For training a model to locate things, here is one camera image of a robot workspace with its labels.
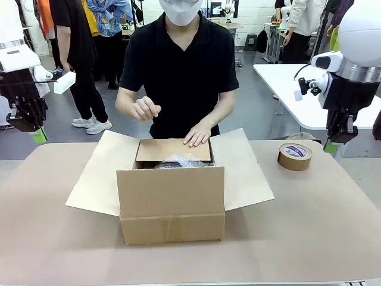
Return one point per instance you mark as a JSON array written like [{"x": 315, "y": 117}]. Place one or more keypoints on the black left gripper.
[{"x": 21, "y": 89}]

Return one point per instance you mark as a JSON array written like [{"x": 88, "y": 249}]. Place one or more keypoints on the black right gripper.
[{"x": 345, "y": 95}]

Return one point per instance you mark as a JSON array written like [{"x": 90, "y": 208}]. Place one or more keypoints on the brown packing tape roll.
[{"x": 294, "y": 162}]

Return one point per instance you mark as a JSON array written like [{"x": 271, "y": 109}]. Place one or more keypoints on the brown cardboard shipping box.
[{"x": 169, "y": 202}]

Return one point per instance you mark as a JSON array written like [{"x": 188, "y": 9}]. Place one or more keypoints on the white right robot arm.
[{"x": 360, "y": 29}]

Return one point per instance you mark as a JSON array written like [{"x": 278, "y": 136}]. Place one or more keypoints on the person's right forearm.
[{"x": 123, "y": 104}]

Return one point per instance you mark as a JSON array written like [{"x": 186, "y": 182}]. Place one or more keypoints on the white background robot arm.
[{"x": 229, "y": 10}]

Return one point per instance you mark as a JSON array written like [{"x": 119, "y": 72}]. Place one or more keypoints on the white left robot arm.
[{"x": 18, "y": 56}]

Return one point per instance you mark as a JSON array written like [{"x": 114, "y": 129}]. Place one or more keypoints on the person's left forearm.
[{"x": 218, "y": 114}]

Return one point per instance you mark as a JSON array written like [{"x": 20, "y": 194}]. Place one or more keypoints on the clear bubble wrap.
[{"x": 184, "y": 159}]

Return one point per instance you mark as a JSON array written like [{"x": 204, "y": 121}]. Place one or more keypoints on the person's right hand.
[{"x": 146, "y": 108}]

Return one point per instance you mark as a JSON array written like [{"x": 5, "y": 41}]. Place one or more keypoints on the person's left hand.
[{"x": 198, "y": 137}]

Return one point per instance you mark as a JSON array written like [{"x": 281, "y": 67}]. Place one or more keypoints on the small white card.
[{"x": 297, "y": 96}]

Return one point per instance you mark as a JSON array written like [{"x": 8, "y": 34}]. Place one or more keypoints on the bystander with white sneakers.
[{"x": 77, "y": 44}]

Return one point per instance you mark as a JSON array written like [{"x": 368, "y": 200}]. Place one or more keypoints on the orange garment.
[{"x": 47, "y": 18}]

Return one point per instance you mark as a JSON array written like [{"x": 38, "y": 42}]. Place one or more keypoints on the grey equipment cart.
[{"x": 274, "y": 44}]

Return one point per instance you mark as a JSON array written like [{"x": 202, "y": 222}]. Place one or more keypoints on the black bag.
[{"x": 262, "y": 41}]

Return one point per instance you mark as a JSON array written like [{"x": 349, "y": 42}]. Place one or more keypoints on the bystander in dark purple top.
[{"x": 336, "y": 15}]

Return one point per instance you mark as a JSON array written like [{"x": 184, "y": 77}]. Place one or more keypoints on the bystander in white jacket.
[{"x": 303, "y": 18}]

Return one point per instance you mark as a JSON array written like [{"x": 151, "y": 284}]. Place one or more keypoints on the grey plastic stool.
[{"x": 251, "y": 41}]

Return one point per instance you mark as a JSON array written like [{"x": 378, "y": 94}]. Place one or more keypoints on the bystander in blue patterned shirt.
[{"x": 107, "y": 18}]

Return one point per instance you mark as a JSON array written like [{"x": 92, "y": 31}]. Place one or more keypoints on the wooden background desk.
[{"x": 232, "y": 26}]

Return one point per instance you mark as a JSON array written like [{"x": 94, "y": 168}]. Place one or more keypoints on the person in black polo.
[{"x": 178, "y": 74}]

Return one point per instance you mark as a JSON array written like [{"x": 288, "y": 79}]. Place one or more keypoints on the white face mask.
[{"x": 178, "y": 13}]

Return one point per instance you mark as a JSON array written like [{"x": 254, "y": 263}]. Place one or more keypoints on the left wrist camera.
[{"x": 64, "y": 83}]

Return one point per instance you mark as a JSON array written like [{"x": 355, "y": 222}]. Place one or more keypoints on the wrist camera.
[
  {"x": 64, "y": 83},
  {"x": 305, "y": 86}
]

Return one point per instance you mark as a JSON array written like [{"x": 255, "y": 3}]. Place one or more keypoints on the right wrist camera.
[{"x": 305, "y": 86}]

